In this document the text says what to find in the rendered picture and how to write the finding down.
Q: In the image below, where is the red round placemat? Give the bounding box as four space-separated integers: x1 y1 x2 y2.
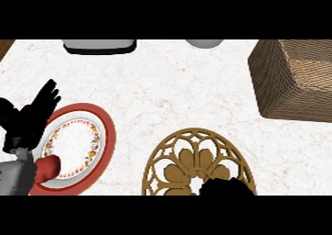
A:
28 102 118 196

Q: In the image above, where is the gold openwork round placemat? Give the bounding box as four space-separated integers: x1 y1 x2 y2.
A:
141 128 258 196

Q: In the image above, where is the grey and black appliance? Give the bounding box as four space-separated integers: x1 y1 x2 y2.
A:
60 39 138 56

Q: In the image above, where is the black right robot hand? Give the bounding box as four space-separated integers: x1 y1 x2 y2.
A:
197 176 256 196

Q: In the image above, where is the white floral plate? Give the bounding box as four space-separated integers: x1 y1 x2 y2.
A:
31 110 107 190

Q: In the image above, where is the brown wicker basket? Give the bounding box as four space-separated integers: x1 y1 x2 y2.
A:
246 39 332 124

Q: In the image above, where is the grey round object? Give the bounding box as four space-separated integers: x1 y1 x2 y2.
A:
186 39 224 50

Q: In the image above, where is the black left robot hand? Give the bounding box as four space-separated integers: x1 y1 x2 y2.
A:
0 78 63 155

